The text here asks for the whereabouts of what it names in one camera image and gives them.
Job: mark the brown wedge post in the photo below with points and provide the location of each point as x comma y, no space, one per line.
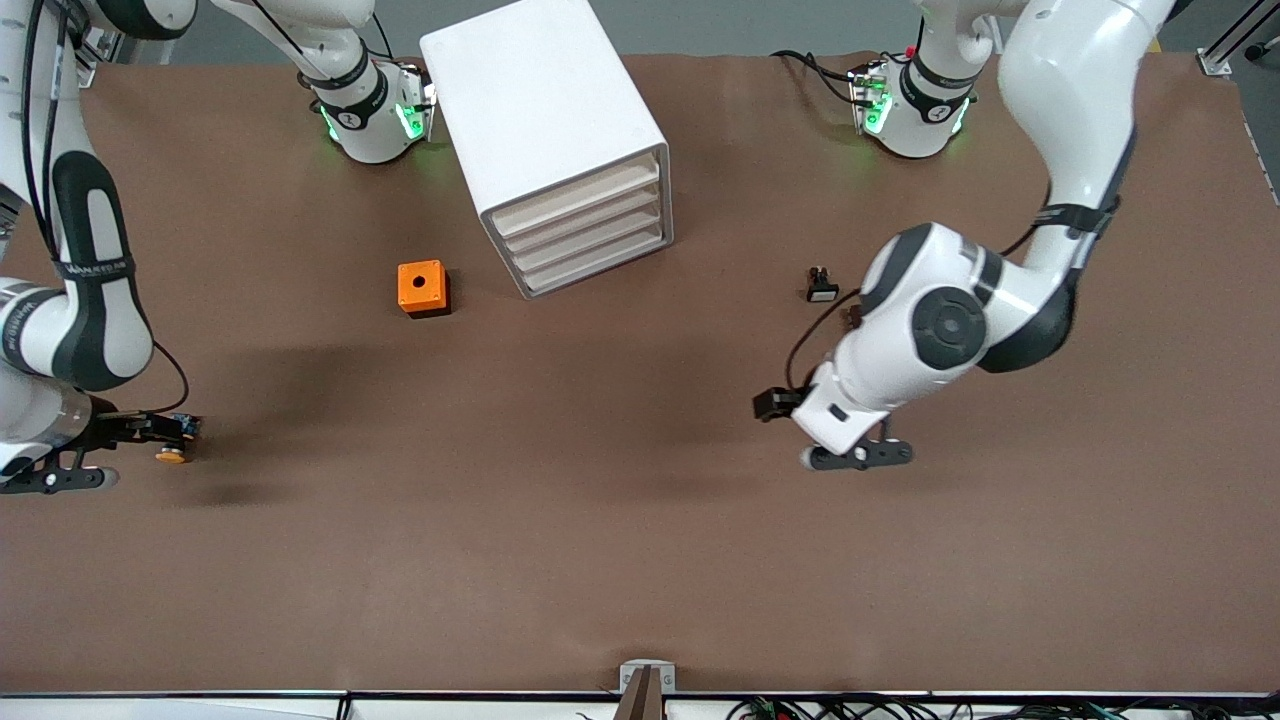
642,702

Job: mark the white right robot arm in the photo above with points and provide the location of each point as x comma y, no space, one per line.
90,300

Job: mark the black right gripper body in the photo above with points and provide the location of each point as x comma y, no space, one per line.
112,429

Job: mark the grey metal edge bracket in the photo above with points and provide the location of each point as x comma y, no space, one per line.
626,677

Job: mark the white drawer cabinet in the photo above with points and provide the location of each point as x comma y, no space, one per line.
540,90

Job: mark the black switch with white face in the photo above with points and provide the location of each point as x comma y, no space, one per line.
822,292

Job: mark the brown table cover sheet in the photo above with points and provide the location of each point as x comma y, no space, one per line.
640,550

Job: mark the white table edge rail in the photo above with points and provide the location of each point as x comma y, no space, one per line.
150,708

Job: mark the aluminium frame post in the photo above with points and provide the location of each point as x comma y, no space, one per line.
92,48
1215,62

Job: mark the white closed drawer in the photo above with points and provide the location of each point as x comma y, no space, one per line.
580,242
577,217
585,265

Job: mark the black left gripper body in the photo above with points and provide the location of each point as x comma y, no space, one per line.
772,403

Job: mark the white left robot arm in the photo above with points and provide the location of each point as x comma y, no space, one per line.
940,330

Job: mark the brown terminal block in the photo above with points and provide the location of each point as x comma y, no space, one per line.
852,318

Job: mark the orange button enclosure box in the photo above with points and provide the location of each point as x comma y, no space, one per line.
418,283

